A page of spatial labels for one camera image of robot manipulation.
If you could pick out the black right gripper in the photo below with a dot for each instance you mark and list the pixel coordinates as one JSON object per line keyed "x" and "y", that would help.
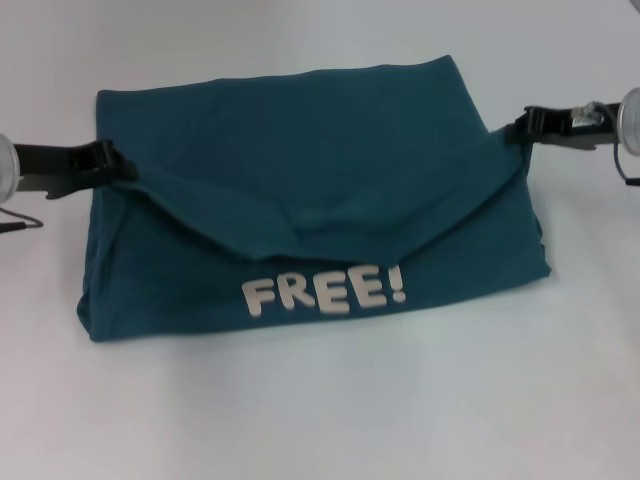
{"x": 575, "y": 131}

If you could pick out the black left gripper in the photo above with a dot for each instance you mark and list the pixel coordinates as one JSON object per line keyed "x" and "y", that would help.
{"x": 50, "y": 170}

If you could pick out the teal blue t-shirt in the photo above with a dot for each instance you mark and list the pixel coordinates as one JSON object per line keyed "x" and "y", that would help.
{"x": 320, "y": 190}

